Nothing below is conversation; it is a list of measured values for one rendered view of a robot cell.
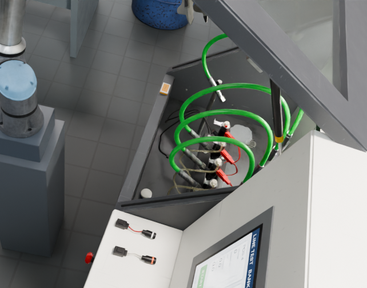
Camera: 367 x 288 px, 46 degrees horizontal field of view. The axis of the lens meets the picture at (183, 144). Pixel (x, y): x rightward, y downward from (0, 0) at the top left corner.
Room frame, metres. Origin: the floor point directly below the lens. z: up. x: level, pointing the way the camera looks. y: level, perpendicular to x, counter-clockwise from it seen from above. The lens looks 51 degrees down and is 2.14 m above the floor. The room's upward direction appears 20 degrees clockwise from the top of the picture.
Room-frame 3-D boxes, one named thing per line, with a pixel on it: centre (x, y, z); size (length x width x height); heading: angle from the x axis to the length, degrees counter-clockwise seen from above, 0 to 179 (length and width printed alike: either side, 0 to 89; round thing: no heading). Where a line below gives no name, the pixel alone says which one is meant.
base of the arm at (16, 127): (0.84, 0.56, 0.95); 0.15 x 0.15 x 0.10
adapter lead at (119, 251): (0.49, 0.02, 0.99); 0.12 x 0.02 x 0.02; 96
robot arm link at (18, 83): (0.85, 0.56, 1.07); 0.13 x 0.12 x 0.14; 45
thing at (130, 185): (0.96, 0.13, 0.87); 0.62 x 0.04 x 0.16; 3
